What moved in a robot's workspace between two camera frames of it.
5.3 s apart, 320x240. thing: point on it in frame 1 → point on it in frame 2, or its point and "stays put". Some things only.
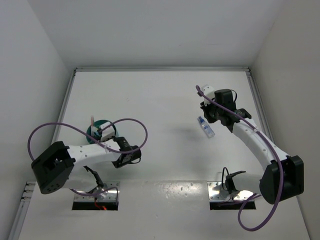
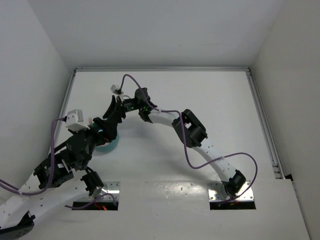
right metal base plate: [218, 191] stays put
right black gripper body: [212, 112] → [120, 107]
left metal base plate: [109, 195] stays put
